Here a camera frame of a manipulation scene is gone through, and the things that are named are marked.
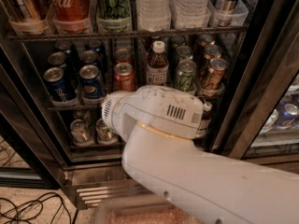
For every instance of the blue pepsi can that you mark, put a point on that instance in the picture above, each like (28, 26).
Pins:
(98, 46)
(90, 57)
(70, 50)
(59, 59)
(58, 85)
(92, 83)

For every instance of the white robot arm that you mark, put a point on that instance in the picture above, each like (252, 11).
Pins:
(158, 125)

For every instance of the orange soda can front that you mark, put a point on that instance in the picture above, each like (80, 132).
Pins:
(124, 77)

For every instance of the orange soda can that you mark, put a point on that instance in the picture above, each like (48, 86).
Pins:
(124, 77)
(124, 55)

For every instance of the green lacroix can front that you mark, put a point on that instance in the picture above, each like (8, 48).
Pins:
(185, 75)

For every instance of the orange soda can back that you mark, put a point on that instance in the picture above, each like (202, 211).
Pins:
(124, 55)

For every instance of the small tea bottle bottom shelf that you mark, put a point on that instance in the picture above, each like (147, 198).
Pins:
(206, 118)

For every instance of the green lacroix can middle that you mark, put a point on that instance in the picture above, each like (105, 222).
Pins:
(183, 53)

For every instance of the green lacroix can back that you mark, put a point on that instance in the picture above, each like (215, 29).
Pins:
(174, 42)

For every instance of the gold can front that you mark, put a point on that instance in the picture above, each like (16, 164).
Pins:
(213, 75)

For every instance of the gold can middle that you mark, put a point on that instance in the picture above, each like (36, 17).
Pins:
(210, 52)

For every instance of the gold can back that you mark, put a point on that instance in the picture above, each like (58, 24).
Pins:
(202, 41)

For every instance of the blue pepsi can front left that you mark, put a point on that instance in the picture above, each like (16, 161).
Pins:
(58, 85)

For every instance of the green lacroix can top shelf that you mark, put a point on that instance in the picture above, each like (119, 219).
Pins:
(114, 15)

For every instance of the blue pepsi can middle left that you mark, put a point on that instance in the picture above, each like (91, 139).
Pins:
(59, 59)

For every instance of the blue pepsi can back left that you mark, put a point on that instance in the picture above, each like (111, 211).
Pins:
(70, 50)

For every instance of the steel fridge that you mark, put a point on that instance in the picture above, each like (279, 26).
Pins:
(38, 131)

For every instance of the fridge right glass door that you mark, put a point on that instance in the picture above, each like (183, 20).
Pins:
(265, 66)

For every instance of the red coca cola can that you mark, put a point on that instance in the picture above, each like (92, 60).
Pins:
(71, 14)

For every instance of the blue silver can top shelf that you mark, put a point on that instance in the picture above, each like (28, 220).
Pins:
(225, 8)

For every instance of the blue can behind right door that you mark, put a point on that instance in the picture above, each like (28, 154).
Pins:
(287, 113)

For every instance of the gold can top shelf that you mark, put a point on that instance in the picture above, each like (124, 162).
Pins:
(28, 17)

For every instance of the brown tea bottle white cap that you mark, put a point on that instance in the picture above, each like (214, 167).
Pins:
(157, 64)

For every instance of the clear water bottle left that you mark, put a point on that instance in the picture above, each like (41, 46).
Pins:
(153, 15)

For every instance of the clear water bottle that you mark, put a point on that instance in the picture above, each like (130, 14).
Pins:
(188, 14)
(153, 15)

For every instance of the clear plastic bin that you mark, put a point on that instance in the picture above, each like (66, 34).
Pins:
(143, 209)

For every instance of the clear water bottle right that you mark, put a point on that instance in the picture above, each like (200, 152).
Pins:
(188, 14)

